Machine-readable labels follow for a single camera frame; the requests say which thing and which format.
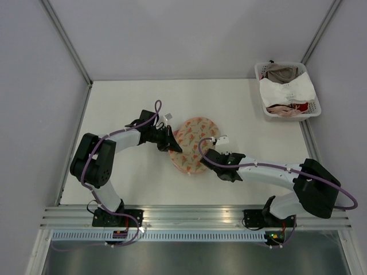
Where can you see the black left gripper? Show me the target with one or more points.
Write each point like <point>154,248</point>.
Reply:
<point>169,142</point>

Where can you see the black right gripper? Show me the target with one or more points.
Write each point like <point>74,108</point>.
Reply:
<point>226,154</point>

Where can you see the floral mesh laundry bag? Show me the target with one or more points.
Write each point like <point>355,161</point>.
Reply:
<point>188,136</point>

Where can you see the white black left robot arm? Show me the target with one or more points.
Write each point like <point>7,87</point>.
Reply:
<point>94,158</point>

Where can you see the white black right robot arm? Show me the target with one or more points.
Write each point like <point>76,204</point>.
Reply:
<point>312,187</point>

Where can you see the white bra in basket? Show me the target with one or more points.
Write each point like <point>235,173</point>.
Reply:
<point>299,91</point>

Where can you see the pink red garments in basket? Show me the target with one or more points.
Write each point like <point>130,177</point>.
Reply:
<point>288,110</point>

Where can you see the grey garment in basket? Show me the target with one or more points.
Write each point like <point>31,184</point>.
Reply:
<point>280,74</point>

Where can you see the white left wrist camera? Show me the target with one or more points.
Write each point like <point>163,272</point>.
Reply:
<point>168,116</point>

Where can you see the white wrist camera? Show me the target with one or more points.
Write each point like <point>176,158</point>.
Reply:
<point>221,140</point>
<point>168,116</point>

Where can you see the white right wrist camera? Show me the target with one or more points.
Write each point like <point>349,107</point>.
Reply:
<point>221,140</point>

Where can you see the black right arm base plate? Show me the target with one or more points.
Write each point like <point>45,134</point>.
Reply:
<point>254,220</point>

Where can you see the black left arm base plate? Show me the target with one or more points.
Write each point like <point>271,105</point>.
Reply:
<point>103,219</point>

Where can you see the aluminium mounting rail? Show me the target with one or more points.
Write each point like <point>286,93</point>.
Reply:
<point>185,217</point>

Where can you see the white slotted cable duct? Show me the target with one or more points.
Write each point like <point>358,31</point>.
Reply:
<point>161,235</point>

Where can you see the left aluminium frame post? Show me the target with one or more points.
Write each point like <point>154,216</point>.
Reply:
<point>58,25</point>

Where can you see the aluminium frame post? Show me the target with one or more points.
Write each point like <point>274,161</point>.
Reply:
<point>58,25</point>
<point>321,30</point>

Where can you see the right aluminium frame post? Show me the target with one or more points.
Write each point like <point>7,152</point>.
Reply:
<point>321,30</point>

